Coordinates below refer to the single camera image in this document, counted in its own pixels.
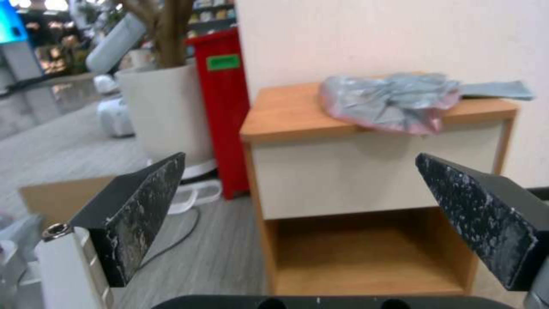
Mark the red bin with green label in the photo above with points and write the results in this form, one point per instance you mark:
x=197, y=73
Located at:
x=221, y=112

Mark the wooden bedside cabinet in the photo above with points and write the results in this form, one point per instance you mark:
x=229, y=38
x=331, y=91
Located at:
x=369, y=193

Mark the white power strip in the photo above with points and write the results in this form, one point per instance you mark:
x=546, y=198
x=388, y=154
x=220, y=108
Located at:
x=195, y=196

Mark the blue screen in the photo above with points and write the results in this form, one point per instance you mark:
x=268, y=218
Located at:
x=10, y=21

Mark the grey pink garbage bag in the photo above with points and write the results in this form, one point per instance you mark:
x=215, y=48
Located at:
x=399, y=99

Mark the brown cardboard box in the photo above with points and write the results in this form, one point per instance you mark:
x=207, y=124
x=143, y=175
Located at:
x=60, y=196

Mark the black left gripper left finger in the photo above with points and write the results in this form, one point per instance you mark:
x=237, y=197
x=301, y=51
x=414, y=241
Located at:
x=128, y=212

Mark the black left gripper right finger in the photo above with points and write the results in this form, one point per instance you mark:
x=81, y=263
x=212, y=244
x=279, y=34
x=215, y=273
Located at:
x=484, y=212

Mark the white plant pot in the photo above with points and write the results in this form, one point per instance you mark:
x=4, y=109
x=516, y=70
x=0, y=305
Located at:
x=167, y=122

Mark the brown tree trunk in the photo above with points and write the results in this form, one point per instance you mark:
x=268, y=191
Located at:
x=169, y=32

